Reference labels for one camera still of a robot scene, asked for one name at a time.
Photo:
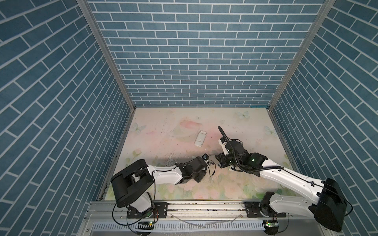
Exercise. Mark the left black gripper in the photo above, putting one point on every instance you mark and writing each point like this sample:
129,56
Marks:
203,174

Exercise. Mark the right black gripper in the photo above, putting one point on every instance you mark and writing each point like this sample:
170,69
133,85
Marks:
221,161

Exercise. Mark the white remote control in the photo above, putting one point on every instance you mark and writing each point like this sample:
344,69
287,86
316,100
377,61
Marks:
200,138

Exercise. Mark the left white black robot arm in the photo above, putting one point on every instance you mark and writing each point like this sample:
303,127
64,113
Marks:
130,185

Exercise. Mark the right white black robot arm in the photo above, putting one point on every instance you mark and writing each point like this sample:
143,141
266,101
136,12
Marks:
321,200

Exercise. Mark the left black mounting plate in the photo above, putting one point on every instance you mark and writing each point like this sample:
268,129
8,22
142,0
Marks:
157,210

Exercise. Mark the black mounting plate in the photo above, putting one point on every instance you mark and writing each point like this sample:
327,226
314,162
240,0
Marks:
157,210
256,210

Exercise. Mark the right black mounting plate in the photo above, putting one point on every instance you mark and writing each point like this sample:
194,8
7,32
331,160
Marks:
256,210

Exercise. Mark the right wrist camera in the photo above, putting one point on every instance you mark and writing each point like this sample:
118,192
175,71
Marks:
224,149

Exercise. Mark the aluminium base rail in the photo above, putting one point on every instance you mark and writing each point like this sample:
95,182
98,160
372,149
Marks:
196,218

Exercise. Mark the right aluminium corner post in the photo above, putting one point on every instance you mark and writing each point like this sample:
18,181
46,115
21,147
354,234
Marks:
314,28

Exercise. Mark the aluminium corner post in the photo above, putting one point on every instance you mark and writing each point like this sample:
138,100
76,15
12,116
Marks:
314,28
89,16

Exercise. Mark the left aluminium corner post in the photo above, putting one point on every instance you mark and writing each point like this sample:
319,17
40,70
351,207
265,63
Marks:
89,16

